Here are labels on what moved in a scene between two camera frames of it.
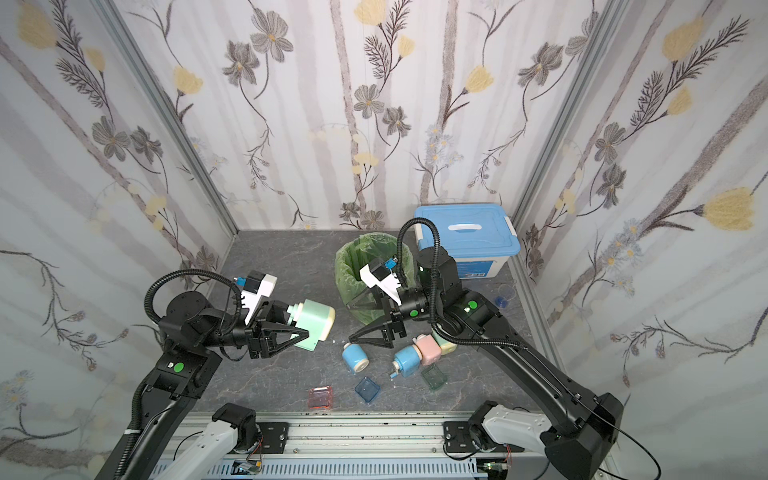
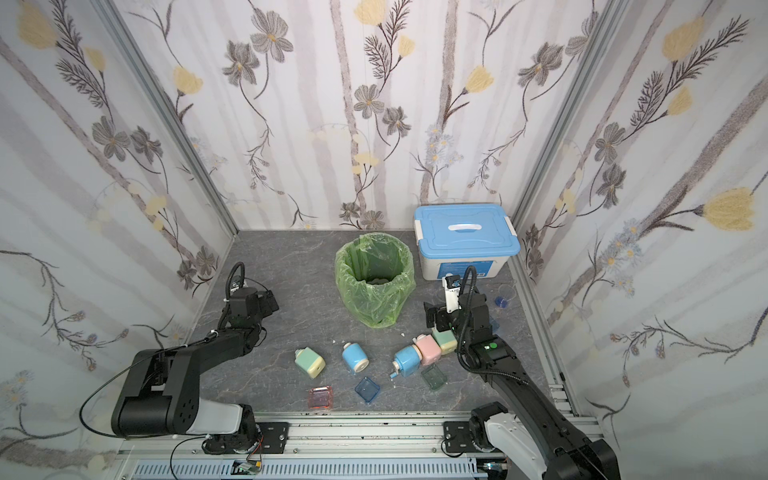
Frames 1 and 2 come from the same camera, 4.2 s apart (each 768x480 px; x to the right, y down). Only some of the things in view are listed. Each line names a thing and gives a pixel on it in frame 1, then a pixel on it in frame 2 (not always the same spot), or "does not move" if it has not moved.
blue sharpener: [407, 360] does not move
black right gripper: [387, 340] -> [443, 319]
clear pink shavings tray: [320, 397] does not move
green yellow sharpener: [314, 318] -> [310, 361]
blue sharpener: [354, 358] does not move
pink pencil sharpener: [428, 350] does not move
